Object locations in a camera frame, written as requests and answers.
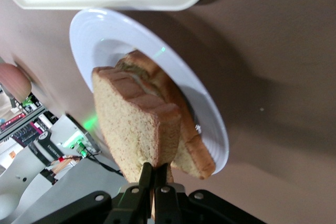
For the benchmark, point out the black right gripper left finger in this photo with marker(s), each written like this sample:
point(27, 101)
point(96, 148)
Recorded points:
point(131, 203)

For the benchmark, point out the bread slice under egg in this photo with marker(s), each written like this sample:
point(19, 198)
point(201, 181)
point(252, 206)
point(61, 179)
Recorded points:
point(194, 155)

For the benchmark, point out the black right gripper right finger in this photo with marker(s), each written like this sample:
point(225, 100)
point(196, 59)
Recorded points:
point(166, 203)

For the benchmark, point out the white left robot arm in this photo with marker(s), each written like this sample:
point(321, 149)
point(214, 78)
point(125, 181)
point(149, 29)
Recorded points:
point(39, 195)

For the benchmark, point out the white round plate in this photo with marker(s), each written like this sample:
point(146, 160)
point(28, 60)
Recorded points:
point(105, 30)

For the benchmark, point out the plain brown bread slice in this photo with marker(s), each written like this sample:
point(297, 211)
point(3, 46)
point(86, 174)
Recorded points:
point(126, 119)

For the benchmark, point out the pink bowl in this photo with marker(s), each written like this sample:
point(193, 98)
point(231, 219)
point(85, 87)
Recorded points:
point(13, 82)

